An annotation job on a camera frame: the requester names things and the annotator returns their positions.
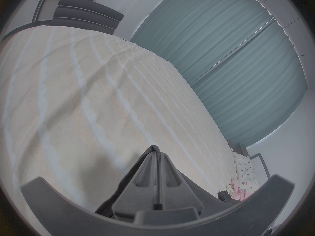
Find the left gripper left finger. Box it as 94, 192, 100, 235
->
112, 152, 159, 216

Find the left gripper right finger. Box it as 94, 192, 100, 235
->
159, 153, 204, 216

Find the black T-shirt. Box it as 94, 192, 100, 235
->
95, 145, 234, 218

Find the pink garment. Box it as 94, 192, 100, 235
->
230, 178, 251, 201

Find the white printed pillow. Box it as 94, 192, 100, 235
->
232, 150, 261, 191

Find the grey bedside table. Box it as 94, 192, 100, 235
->
228, 139, 249, 157

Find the bed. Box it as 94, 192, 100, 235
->
0, 25, 271, 221

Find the blue-green curtain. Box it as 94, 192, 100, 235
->
129, 0, 275, 83
189, 19, 308, 146

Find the black chest of drawers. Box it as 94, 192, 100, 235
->
32, 0, 125, 32

